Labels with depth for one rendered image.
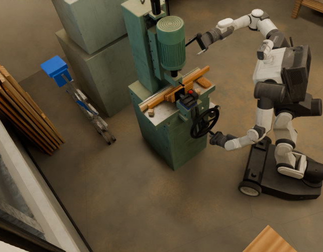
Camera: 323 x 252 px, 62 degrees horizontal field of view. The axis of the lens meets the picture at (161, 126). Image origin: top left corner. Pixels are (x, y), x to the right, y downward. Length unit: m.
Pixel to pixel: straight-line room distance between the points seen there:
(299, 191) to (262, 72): 1.29
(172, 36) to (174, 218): 1.61
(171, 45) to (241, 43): 2.41
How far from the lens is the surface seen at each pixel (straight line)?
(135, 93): 2.33
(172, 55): 1.79
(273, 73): 1.68
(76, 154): 3.11
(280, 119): 2.00
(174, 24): 1.75
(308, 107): 1.93
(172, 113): 2.01
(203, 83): 2.17
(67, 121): 3.43
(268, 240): 2.06
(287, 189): 2.62
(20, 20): 3.93
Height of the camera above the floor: 2.48
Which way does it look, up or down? 54 degrees down
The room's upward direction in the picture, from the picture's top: 10 degrees counter-clockwise
